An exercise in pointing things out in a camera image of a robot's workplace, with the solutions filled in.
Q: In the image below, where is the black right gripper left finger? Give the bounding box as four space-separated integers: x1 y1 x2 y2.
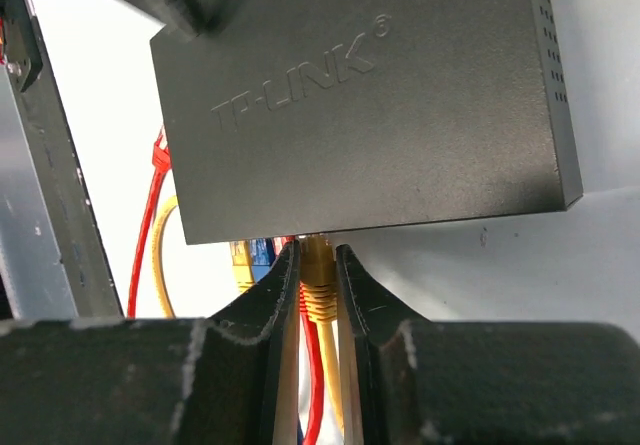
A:
1 242 300 444

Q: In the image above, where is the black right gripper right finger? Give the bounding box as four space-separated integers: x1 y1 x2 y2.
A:
336 245 639 444

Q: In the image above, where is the black network switch box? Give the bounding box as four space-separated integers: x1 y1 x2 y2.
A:
150 0 583 244

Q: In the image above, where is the yellow cable long loop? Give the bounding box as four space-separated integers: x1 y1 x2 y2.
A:
151 194 254 319

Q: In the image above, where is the blue ethernet cable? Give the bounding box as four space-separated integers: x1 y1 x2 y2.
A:
249 237 276 284

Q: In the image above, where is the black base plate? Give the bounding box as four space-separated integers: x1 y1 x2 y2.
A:
1 0 122 319

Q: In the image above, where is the red ethernet cable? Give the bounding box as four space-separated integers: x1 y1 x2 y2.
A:
126 127 326 445

